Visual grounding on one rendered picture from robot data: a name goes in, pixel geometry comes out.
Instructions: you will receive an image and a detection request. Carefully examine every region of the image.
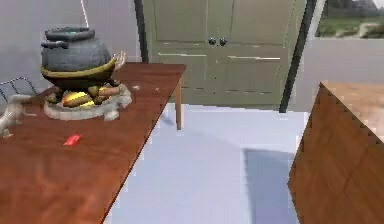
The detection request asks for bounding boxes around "light brown wooden cabinet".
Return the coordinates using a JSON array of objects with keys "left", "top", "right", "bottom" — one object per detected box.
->
[{"left": 287, "top": 80, "right": 384, "bottom": 224}]

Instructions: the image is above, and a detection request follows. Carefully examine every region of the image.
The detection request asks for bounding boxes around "red-brown wooden table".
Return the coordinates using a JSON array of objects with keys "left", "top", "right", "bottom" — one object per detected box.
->
[{"left": 0, "top": 61, "right": 187, "bottom": 224}]

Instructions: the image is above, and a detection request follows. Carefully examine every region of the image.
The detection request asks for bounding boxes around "olive green double door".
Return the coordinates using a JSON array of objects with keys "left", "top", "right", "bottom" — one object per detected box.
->
[{"left": 134, "top": 0, "right": 318, "bottom": 114}]

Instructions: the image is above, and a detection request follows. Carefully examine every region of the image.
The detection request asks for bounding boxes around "small red flat piece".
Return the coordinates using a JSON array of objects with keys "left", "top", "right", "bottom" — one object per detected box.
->
[{"left": 62, "top": 133, "right": 83, "bottom": 147}]

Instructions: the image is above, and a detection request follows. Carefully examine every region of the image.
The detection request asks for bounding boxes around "clear glass utensil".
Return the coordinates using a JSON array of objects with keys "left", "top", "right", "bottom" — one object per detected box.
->
[{"left": 112, "top": 50, "right": 127, "bottom": 70}]

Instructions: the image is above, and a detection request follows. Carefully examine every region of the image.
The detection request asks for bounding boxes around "black wire chair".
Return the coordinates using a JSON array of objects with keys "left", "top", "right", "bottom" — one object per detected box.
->
[{"left": 0, "top": 77, "right": 38, "bottom": 104}]

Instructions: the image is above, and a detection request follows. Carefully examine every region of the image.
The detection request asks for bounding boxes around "window with green view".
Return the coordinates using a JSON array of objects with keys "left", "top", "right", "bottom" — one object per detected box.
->
[{"left": 314, "top": 0, "right": 384, "bottom": 40}]

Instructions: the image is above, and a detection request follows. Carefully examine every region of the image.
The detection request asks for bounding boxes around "grey cauldron on campfire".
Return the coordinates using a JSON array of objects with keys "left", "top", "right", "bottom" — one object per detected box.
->
[{"left": 40, "top": 26, "right": 133, "bottom": 122}]

